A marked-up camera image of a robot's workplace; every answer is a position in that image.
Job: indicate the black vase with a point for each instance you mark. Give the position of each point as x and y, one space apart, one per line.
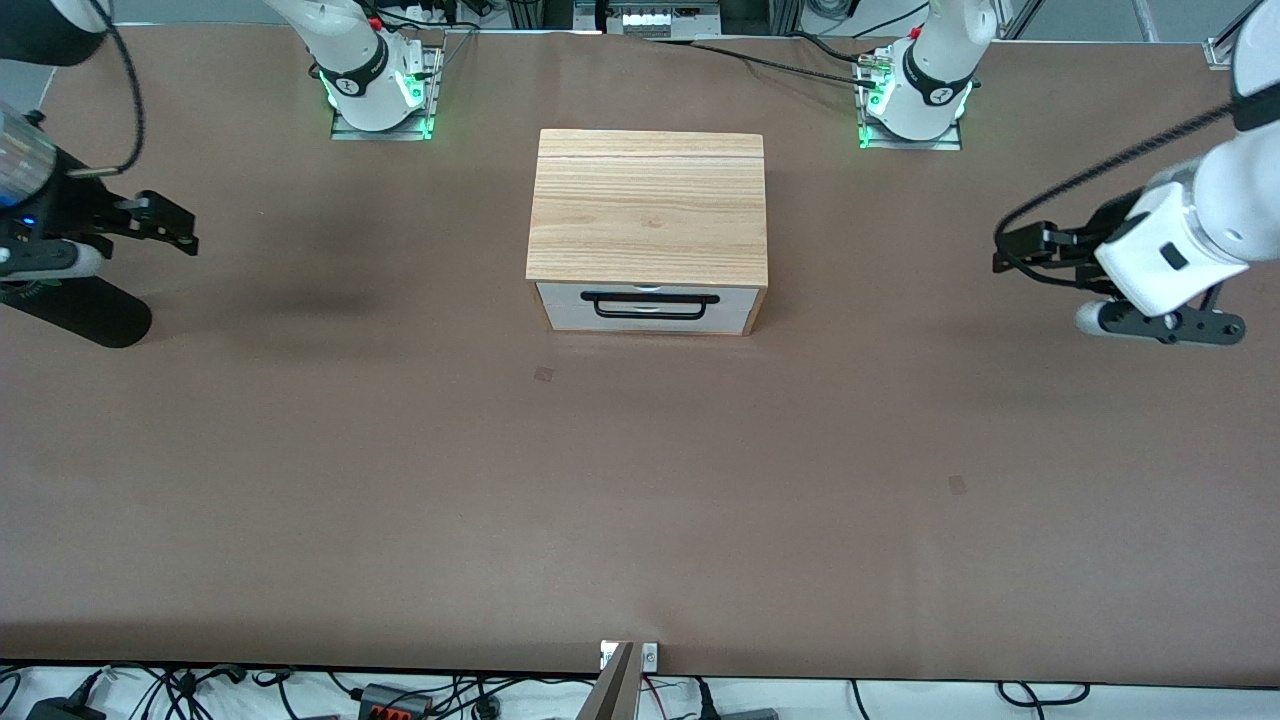
90 315

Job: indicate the black left camera mount plate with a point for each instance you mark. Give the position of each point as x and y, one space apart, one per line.
1190 328

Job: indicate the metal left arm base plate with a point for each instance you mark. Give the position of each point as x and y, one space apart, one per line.
915 144

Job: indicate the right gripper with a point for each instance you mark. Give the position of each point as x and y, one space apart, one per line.
72 215

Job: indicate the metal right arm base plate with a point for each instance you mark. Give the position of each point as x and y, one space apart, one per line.
380 134

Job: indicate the brown camera post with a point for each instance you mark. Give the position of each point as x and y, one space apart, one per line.
612 695

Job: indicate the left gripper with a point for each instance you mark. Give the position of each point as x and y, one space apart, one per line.
1088 238

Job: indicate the black power adapter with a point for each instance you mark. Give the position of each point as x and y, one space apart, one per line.
60 712

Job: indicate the aluminium frame profile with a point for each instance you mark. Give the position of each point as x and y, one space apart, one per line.
1020 18

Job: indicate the aluminium corner bracket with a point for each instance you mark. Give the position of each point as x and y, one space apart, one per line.
1220 55

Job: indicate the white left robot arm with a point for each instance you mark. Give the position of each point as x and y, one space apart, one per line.
1245 190

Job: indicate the small metal bracket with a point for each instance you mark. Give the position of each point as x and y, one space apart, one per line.
650 657

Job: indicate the white power strip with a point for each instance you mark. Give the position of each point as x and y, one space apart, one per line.
650 20

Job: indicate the light wooden drawer cabinet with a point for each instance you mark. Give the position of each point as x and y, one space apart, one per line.
648 200

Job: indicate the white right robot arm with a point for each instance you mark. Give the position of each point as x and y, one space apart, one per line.
365 90

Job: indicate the black box with red connectors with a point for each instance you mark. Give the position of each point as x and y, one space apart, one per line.
395 705

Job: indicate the white-fronted wooden drawer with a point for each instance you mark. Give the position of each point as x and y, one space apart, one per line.
570 310

